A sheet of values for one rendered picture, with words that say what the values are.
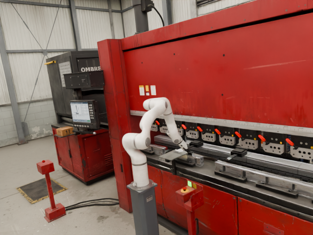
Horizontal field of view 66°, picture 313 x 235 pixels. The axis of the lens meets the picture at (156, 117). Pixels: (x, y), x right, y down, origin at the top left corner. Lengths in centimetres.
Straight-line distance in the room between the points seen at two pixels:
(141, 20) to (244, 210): 224
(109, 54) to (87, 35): 674
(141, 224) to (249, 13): 179
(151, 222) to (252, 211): 83
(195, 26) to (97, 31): 787
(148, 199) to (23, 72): 739
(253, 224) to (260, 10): 166
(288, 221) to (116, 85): 224
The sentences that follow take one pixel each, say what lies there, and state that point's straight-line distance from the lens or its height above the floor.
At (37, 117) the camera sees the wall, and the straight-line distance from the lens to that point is 896.
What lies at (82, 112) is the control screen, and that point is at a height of 144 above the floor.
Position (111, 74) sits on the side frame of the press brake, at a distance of 303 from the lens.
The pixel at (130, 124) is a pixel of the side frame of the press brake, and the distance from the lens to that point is 320.
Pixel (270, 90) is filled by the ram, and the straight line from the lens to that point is 197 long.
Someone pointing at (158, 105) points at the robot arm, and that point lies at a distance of 198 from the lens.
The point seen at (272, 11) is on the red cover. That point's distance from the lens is 196.
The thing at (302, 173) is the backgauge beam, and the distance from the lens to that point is 237.
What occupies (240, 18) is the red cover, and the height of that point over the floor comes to 220.
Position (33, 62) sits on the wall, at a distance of 895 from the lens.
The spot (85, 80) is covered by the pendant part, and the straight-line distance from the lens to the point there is 309.
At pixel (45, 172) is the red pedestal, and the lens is 358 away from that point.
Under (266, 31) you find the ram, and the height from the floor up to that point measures 208.
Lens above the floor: 189
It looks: 11 degrees down
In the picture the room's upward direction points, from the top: 6 degrees counter-clockwise
